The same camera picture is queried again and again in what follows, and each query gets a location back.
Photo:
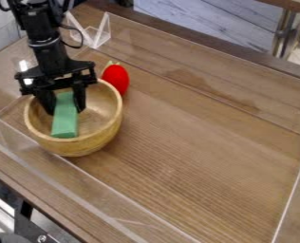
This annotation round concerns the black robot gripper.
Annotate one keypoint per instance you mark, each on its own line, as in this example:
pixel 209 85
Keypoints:
pixel 55 72

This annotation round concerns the clear acrylic front barrier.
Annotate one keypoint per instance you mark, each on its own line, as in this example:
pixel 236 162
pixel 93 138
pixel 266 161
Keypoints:
pixel 86 206

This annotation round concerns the green rectangular stick block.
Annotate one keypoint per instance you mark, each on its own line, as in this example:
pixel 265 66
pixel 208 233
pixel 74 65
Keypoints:
pixel 65 123

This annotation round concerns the red toy strawberry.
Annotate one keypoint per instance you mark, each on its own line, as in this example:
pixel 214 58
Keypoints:
pixel 115 75

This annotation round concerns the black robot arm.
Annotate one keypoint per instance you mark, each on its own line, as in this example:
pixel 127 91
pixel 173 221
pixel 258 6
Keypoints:
pixel 41 18

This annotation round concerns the clear acrylic corner bracket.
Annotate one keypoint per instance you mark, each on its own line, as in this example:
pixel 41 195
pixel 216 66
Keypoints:
pixel 95 36

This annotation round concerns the brown wooden bowl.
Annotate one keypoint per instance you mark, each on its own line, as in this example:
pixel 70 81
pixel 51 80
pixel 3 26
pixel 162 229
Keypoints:
pixel 97 123

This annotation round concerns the metal table leg background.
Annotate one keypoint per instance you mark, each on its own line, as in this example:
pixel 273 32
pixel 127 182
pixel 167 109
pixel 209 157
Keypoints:
pixel 286 35

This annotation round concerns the black table frame leg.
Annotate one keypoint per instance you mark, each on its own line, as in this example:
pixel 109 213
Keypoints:
pixel 26 228

